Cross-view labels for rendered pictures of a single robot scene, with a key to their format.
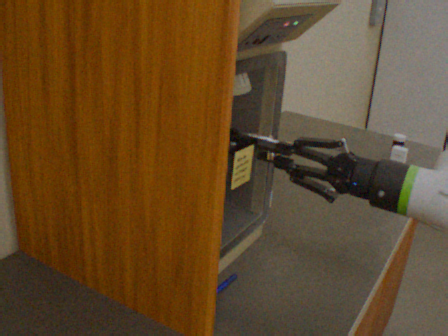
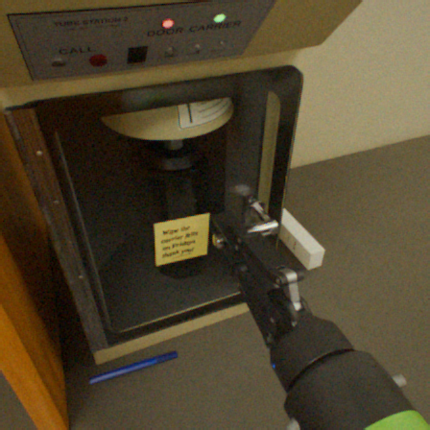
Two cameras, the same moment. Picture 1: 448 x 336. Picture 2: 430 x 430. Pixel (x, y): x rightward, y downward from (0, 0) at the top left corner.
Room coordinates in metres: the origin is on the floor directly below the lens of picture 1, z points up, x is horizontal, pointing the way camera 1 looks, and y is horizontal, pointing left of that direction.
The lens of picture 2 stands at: (0.63, -0.31, 1.54)
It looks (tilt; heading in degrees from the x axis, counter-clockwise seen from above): 40 degrees down; 39
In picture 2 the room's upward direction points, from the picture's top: straight up
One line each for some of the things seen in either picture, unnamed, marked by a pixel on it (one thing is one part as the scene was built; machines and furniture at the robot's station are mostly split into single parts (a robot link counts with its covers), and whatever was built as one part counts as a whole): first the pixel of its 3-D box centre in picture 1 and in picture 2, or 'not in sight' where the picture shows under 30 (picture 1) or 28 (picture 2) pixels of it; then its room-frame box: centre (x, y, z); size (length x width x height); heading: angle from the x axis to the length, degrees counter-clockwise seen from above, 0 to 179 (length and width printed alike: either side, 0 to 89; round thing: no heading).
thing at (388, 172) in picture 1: (389, 184); (348, 405); (0.83, -0.30, 1.20); 0.12 x 0.06 x 0.09; 151
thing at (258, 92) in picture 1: (242, 159); (183, 229); (0.91, -0.03, 1.19); 0.30 x 0.01 x 0.40; 151
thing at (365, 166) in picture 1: (350, 174); (297, 335); (0.86, -0.24, 1.20); 0.09 x 0.07 x 0.08; 61
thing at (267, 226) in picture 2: (273, 148); (242, 225); (0.96, -0.10, 1.20); 0.10 x 0.05 x 0.03; 151
